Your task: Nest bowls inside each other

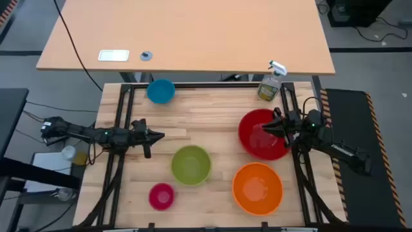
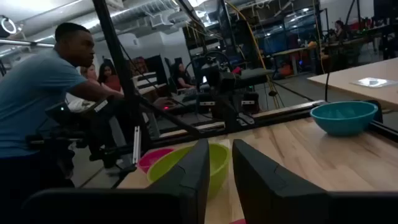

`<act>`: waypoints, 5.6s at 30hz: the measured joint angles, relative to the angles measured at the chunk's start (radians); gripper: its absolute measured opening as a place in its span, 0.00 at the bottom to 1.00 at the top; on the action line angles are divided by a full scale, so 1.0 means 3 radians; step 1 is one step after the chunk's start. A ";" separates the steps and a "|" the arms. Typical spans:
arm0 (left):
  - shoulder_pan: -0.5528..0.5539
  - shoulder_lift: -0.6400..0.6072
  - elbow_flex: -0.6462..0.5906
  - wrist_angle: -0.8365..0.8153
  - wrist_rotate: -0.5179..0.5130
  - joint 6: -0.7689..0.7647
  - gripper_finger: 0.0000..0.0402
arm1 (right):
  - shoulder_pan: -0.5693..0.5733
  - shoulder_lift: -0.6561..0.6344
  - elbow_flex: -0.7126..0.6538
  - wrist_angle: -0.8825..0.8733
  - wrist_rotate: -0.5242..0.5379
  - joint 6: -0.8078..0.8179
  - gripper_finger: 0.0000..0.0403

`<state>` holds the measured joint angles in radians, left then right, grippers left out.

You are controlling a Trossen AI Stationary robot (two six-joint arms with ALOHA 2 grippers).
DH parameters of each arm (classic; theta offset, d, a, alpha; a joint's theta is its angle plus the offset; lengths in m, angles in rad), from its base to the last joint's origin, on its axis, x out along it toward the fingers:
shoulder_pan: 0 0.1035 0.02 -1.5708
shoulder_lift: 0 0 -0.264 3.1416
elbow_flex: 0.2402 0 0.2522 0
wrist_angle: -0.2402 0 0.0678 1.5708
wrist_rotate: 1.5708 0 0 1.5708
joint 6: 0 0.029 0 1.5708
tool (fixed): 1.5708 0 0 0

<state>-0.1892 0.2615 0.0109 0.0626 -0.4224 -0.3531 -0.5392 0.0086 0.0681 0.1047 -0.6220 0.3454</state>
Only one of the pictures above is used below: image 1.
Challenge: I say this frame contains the blue plastic bowl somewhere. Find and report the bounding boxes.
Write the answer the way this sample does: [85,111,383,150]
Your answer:
[146,79,176,104]

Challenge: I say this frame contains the clear glass item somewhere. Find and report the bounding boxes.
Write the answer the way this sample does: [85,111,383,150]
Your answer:
[56,188,78,202]

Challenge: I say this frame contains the spray bottle with white trigger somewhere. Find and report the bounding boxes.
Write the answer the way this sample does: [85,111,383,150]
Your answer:
[257,59,288,102]

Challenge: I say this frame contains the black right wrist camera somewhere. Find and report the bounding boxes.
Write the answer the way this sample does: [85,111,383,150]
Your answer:
[287,110,303,125]

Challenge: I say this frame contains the black aluminium rig frame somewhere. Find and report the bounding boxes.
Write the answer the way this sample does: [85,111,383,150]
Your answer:
[79,82,348,232]

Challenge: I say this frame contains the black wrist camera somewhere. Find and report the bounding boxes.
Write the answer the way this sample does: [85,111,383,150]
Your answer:
[131,118,147,131]
[287,110,303,125]

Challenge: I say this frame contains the black camera cable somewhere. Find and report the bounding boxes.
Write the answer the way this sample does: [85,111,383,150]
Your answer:
[86,139,97,166]
[301,95,324,114]

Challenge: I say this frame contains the small pink plastic bowl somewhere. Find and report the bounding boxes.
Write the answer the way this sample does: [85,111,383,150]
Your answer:
[148,182,176,212]

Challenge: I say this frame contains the black computer tower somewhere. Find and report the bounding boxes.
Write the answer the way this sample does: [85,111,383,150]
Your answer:
[326,0,393,28]

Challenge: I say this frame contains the black right camera cable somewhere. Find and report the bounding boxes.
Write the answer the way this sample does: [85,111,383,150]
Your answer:
[301,95,324,114]

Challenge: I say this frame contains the black side table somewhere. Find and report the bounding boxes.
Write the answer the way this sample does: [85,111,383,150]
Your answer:
[0,88,81,191]

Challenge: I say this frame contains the black left camera cable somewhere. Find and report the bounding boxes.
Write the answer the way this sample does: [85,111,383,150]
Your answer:
[86,139,97,166]

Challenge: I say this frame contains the long black cable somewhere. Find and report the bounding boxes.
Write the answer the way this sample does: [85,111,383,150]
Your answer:
[53,0,104,92]

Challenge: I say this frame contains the black hazard-striped mat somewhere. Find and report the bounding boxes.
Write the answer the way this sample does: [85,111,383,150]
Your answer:
[319,88,408,228]
[0,0,19,28]

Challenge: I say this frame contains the orange plastic bowl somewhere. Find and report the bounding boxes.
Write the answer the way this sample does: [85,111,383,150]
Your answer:
[232,162,285,217]

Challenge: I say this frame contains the thin black floor cable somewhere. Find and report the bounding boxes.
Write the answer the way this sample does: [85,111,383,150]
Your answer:
[25,101,99,114]

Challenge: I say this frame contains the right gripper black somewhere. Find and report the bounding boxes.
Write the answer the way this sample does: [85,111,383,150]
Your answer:
[262,108,302,149]

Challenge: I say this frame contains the green plastic bowl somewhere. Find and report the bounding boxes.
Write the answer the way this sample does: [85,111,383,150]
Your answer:
[171,144,212,187]

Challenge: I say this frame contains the white paper box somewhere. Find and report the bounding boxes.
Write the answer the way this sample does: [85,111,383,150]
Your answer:
[24,151,73,193]

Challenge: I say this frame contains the large red plastic bowl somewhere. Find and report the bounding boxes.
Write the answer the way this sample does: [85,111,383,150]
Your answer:
[238,108,292,161]

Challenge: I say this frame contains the light wooden desk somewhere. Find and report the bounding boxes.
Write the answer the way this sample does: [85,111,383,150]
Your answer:
[35,0,336,84]

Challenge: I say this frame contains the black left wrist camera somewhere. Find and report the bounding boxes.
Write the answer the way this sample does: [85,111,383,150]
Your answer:
[131,118,147,131]

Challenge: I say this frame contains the clear plastic cup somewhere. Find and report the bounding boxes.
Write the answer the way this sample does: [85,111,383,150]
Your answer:
[61,145,77,161]

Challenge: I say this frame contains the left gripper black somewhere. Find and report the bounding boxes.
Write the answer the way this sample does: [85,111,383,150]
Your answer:
[130,128,165,159]

